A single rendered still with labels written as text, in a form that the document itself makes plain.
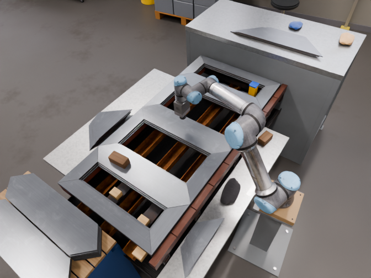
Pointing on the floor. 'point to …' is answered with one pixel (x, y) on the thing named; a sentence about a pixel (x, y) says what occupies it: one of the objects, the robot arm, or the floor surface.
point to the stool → (285, 5)
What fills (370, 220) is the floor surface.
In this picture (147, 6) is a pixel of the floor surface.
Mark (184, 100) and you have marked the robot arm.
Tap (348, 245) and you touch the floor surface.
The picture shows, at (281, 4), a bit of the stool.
